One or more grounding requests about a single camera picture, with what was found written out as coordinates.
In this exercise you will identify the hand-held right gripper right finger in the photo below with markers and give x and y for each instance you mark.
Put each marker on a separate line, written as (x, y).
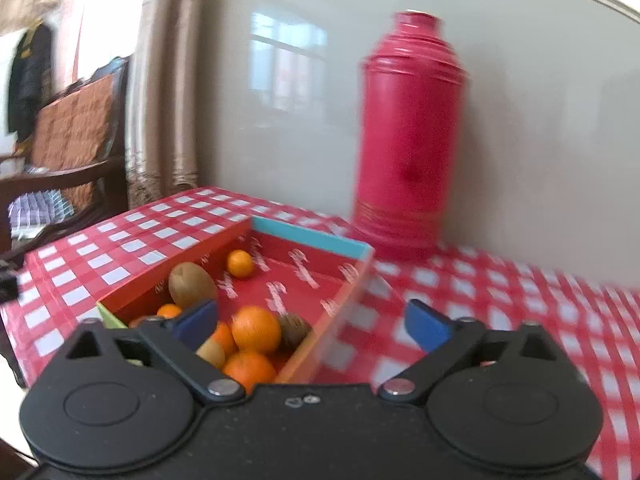
(427, 327)

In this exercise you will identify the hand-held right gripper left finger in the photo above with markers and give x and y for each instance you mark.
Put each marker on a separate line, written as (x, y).
(195, 322)

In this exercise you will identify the small pale yellow fruit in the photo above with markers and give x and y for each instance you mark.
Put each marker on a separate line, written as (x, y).
(212, 354)

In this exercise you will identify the brown kiwi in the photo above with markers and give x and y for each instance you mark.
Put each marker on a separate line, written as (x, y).
(190, 285)

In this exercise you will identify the small orange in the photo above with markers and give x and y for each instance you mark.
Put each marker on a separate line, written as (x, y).
(240, 264)

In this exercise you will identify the dark wrinkled fruit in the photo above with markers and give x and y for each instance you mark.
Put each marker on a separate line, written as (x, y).
(295, 331)

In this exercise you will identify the colourful cardboard box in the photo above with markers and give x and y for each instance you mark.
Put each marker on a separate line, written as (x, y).
(310, 280)

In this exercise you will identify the red checked tablecloth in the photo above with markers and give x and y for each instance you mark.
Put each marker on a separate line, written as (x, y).
(500, 300)

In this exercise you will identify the red thermos flask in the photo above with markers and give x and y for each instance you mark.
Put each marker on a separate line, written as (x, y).
(410, 135)

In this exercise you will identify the blue checked cloth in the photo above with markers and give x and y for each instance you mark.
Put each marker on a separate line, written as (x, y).
(35, 207)

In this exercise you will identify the dark wooden chair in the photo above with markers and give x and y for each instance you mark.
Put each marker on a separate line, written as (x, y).
(75, 125)

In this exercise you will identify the beige curtain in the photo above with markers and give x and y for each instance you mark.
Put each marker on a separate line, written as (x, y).
(160, 85)

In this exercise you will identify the dark hanging clothing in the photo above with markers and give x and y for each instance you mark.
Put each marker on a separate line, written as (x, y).
(30, 80)

